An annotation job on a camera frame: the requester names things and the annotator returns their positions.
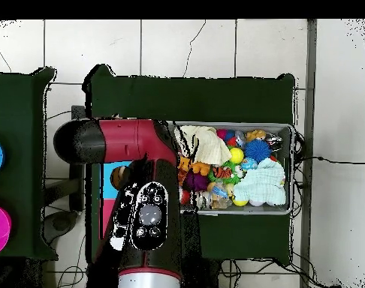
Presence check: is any orange toy building block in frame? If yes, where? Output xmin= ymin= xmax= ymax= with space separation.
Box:
xmin=178 ymin=155 xmax=211 ymax=178

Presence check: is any blue spiky rubber ball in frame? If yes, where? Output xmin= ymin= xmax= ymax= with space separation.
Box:
xmin=243 ymin=138 xmax=273 ymax=164

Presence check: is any cream muslin cloth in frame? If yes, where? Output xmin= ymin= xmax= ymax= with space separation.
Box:
xmin=174 ymin=124 xmax=232 ymax=167

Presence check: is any globe print ball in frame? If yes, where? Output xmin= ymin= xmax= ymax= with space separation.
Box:
xmin=240 ymin=156 xmax=258 ymax=172

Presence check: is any black cable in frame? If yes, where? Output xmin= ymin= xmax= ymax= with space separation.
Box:
xmin=293 ymin=154 xmax=365 ymax=166

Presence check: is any dark green tablecloth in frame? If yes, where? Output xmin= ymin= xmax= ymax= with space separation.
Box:
xmin=0 ymin=66 xmax=59 ymax=261
xmin=82 ymin=63 xmax=297 ymax=266

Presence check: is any tiger plush toy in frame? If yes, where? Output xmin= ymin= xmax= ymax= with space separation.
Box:
xmin=211 ymin=164 xmax=234 ymax=179

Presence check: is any silver wire mesh bin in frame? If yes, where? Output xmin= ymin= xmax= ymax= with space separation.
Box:
xmin=173 ymin=120 xmax=295 ymax=216

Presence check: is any mint green muslin cloth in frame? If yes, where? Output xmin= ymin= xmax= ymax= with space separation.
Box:
xmin=232 ymin=157 xmax=288 ymax=207

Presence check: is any wooden box with three holes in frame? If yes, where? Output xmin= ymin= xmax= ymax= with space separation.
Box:
xmin=98 ymin=160 xmax=134 ymax=241

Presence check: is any yellow tennis ball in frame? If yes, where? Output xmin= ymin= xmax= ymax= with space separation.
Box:
xmin=228 ymin=147 xmax=246 ymax=165

